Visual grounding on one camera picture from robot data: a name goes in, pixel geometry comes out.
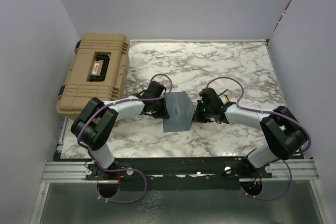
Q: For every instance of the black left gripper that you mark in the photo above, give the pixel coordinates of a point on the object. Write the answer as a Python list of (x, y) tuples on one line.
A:
[(163, 113)]

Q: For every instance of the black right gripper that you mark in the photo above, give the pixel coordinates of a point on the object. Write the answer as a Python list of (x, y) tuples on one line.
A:
[(197, 116)]

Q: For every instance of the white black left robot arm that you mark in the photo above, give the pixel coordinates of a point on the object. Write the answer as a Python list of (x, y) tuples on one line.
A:
[(94, 124)]

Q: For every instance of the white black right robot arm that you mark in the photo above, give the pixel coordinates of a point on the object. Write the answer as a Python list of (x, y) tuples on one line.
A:
[(280, 128)]

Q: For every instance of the yellow utility knife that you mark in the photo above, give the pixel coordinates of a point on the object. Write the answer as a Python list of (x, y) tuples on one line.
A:
[(227, 99)]

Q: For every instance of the tan plastic tool case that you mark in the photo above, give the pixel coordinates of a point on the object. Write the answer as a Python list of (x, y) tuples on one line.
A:
[(99, 69)]

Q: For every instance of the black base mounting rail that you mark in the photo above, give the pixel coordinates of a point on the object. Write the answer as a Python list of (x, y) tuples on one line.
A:
[(195, 173)]

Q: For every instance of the aluminium extrusion rail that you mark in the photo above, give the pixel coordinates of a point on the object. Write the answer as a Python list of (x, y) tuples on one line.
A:
[(68, 172)]

